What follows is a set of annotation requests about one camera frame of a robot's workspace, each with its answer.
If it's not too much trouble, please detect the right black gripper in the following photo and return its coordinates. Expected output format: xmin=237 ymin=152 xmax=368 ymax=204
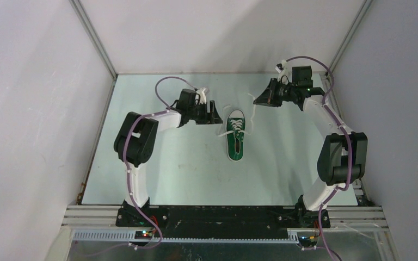
xmin=254 ymin=78 xmax=297 ymax=108

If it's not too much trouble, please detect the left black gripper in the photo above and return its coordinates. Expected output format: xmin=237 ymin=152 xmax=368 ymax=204
xmin=188 ymin=101 xmax=223 ymax=125

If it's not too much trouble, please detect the green canvas sneaker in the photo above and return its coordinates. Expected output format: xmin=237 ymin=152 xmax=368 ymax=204
xmin=226 ymin=110 xmax=246 ymax=161

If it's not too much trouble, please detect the white shoelace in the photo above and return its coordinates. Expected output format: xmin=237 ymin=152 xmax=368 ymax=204
xmin=216 ymin=92 xmax=259 ymax=138

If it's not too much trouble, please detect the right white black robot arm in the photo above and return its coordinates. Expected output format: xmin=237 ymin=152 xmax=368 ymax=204
xmin=253 ymin=65 xmax=368 ymax=228

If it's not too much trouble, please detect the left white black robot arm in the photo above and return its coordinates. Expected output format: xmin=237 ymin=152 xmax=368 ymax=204
xmin=113 ymin=88 xmax=223 ymax=227

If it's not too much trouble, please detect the left controller board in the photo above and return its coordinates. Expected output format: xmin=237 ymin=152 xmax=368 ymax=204
xmin=134 ymin=230 xmax=154 ymax=240

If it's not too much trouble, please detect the controller board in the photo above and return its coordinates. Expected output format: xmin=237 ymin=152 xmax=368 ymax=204
xmin=134 ymin=230 xmax=154 ymax=240
xmin=298 ymin=236 xmax=320 ymax=248

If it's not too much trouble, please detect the right controller board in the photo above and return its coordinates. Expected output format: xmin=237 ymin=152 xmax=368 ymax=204
xmin=298 ymin=236 xmax=320 ymax=248

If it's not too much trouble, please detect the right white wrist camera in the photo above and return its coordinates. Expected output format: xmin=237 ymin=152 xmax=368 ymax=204
xmin=275 ymin=59 xmax=290 ymax=74

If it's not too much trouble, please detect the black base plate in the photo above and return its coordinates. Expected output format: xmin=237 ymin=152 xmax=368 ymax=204
xmin=115 ymin=203 xmax=331 ymax=239

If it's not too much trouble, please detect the grey slotted cable duct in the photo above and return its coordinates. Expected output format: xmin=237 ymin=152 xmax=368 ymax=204
xmin=72 ymin=229 xmax=299 ymax=244

